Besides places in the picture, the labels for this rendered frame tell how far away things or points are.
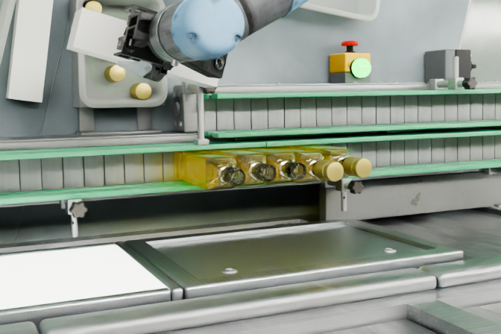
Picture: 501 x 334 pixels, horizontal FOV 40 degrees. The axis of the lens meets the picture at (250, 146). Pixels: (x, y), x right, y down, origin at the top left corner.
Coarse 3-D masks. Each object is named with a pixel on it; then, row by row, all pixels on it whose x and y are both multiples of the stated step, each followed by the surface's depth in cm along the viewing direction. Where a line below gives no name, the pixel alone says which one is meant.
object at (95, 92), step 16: (80, 0) 131; (96, 0) 136; (112, 0) 136; (128, 0) 137; (144, 0) 138; (160, 0) 137; (80, 64) 132; (96, 64) 140; (112, 64) 142; (80, 80) 132; (96, 80) 140; (128, 80) 143; (144, 80) 144; (80, 96) 133; (96, 96) 141; (112, 96) 142; (128, 96) 143; (160, 96) 139
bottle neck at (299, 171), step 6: (288, 162) 121; (294, 162) 119; (282, 168) 121; (288, 168) 119; (294, 168) 118; (300, 168) 120; (282, 174) 122; (288, 174) 120; (294, 174) 118; (300, 174) 119
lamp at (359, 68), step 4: (356, 60) 157; (360, 60) 156; (364, 60) 156; (352, 64) 157; (356, 64) 156; (360, 64) 156; (364, 64) 156; (368, 64) 156; (352, 68) 157; (356, 68) 156; (360, 68) 156; (364, 68) 156; (368, 68) 156; (352, 72) 157; (356, 72) 156; (360, 72) 156; (364, 72) 156; (368, 72) 157; (356, 76) 158; (360, 76) 157; (364, 76) 157
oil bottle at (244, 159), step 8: (216, 152) 130; (224, 152) 127; (232, 152) 125; (240, 152) 125; (248, 152) 125; (256, 152) 124; (240, 160) 120; (248, 160) 120; (256, 160) 121; (264, 160) 121; (248, 168) 120; (248, 176) 120; (248, 184) 121; (256, 184) 122
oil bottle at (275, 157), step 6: (246, 150) 132; (252, 150) 130; (258, 150) 130; (264, 150) 129; (270, 150) 129; (276, 150) 129; (282, 150) 128; (270, 156) 123; (276, 156) 123; (282, 156) 123; (288, 156) 123; (294, 156) 125; (270, 162) 123; (276, 162) 122; (282, 162) 122; (276, 168) 122; (276, 180) 123; (282, 180) 123; (288, 180) 124
